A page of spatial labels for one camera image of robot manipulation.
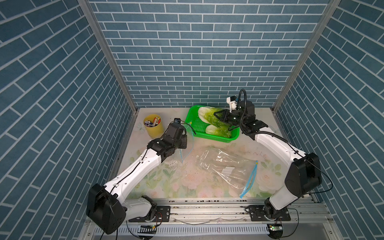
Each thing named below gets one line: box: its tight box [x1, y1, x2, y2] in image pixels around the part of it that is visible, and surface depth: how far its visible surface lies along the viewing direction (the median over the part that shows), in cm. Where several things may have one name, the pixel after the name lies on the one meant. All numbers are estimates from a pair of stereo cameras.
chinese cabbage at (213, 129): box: [205, 124, 232, 138], surface depth 98 cm
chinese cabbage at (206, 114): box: [198, 107, 230, 129], surface depth 84 cm
